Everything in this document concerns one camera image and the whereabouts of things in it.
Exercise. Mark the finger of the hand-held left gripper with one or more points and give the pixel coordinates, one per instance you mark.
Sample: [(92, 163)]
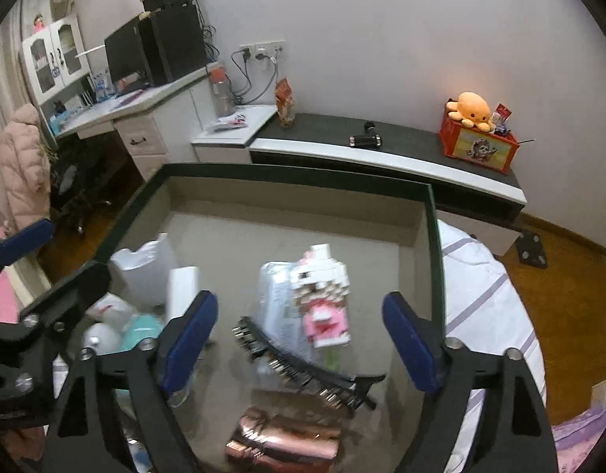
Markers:
[(66, 295), (27, 241)]

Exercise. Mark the small pink doll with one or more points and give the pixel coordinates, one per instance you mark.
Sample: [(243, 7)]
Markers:
[(37, 24)]

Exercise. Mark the orange snack bag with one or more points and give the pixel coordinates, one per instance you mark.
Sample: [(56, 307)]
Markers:
[(285, 103)]

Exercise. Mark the white desk with drawers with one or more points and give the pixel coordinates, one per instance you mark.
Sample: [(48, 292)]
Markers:
[(150, 128)]

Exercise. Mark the white red round item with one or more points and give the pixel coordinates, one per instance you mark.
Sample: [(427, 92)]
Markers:
[(111, 310)]

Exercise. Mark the light curtain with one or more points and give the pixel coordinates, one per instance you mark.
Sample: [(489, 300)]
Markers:
[(5, 83)]

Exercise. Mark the white wall socket strip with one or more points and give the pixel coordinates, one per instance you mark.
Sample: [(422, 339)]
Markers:
[(263, 49)]

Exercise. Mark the orange octopus plush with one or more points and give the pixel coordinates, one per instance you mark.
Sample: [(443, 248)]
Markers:
[(470, 108)]

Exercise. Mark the red yellow printed box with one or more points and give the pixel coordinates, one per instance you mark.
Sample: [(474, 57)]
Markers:
[(480, 150)]

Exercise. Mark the white side cabinet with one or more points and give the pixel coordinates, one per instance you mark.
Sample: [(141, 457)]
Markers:
[(234, 138)]

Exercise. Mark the black computer monitor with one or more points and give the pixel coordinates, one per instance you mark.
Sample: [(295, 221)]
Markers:
[(125, 54)]

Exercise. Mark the black office chair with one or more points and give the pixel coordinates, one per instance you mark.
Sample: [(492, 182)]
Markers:
[(79, 182)]

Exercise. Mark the blue white small boxes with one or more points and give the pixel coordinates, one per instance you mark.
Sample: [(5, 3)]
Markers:
[(100, 86)]

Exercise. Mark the papers on cabinet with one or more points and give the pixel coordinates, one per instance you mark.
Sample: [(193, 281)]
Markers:
[(229, 123)]

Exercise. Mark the pink bedding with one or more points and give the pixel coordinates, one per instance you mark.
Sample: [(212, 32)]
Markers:
[(583, 443)]

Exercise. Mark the white small box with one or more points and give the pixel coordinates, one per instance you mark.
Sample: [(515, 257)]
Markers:
[(182, 290)]

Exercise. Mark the clear bottle orange lid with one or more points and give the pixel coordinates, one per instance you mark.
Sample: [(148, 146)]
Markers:
[(221, 93)]

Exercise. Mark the white plastic bag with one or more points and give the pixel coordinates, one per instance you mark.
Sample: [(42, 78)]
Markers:
[(143, 271)]

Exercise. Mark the pink storage box dark rim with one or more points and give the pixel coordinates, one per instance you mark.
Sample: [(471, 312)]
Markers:
[(293, 217)]

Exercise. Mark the rose gold metal cylinder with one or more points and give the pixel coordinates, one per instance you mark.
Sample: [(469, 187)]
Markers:
[(283, 436)]

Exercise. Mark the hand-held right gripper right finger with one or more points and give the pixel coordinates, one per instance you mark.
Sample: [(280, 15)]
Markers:
[(411, 340)]

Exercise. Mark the black floor scale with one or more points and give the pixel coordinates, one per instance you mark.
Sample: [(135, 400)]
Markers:
[(532, 249)]

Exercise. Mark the clear plastic packet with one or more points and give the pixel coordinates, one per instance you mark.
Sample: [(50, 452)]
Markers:
[(278, 295)]

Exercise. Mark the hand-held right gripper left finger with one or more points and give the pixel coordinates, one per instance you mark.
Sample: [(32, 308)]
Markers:
[(187, 340)]

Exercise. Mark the teal egg-shaped case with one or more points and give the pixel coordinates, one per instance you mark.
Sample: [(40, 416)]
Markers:
[(143, 332)]

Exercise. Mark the pink white block figure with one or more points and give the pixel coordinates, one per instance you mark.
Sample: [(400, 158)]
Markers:
[(322, 295)]

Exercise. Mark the small toy figures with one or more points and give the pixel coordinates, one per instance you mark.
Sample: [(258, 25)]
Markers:
[(501, 118)]

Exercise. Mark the black handheld device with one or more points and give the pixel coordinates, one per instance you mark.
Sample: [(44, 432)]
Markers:
[(364, 140)]

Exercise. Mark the white glass-door cabinet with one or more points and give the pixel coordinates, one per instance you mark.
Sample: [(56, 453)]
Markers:
[(52, 59)]

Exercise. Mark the black computer tower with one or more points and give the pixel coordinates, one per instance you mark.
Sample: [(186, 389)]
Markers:
[(172, 47)]

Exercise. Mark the pink puffer jacket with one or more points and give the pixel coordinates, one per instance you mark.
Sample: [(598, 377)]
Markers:
[(24, 167)]

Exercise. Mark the black studded hair clip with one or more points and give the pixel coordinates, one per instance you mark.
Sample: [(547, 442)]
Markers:
[(303, 369)]

